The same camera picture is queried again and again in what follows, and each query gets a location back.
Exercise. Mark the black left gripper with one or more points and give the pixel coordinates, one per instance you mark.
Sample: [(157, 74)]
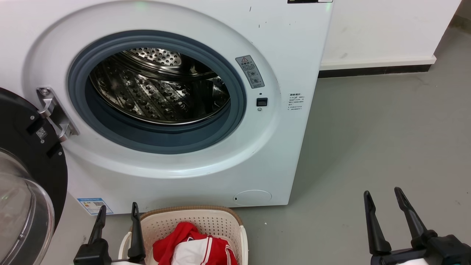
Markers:
[(92, 255)]

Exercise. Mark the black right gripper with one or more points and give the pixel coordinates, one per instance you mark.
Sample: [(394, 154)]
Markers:
[(438, 252)]

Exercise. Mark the red and white jersey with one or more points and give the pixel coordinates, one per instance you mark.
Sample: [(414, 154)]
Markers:
[(217, 250)]

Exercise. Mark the cream perforated laundry basket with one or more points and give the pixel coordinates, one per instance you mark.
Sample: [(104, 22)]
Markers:
[(206, 221)]

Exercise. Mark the stainless steel washing machine drum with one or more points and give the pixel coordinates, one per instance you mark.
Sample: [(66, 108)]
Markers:
[(154, 92)]

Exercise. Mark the washing machine door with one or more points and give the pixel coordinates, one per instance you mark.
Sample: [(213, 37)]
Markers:
[(22, 121)]

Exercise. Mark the blue energy label sticker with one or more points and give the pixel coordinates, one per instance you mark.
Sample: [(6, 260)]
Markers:
[(94, 205)]

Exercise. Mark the grey rubber door gasket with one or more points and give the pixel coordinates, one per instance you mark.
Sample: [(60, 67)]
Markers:
[(162, 138)]

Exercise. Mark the metal door hinge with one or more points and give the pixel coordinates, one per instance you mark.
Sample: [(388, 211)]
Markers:
[(55, 112)]

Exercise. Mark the white front-load washing machine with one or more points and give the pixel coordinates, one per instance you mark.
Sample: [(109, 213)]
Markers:
[(279, 147)]

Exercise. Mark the round white filter cover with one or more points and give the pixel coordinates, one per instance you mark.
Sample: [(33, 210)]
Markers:
[(253, 198)]

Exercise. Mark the black baseboard strip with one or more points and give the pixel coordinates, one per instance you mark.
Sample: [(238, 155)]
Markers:
[(371, 70)]

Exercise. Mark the small printed text label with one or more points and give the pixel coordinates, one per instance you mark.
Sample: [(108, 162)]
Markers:
[(296, 101)]

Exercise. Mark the black door latch socket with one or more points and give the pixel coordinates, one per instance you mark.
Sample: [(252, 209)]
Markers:
[(262, 102)]

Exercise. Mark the grey warning sticker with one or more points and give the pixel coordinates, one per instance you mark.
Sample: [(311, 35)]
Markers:
[(250, 71)]

